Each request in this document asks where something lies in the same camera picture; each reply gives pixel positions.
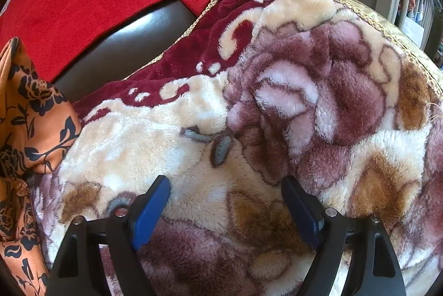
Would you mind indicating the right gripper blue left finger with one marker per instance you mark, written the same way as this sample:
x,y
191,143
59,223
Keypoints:
x,y
79,269

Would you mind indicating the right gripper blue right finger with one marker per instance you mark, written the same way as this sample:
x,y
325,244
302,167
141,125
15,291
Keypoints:
x,y
374,268

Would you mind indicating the orange floral garment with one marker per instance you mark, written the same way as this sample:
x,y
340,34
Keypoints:
x,y
38,127

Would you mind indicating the floral plush blanket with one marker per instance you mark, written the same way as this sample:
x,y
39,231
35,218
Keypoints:
x,y
255,91

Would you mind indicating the dark brown leather sofa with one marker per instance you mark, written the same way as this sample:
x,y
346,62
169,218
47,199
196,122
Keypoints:
x,y
125,49

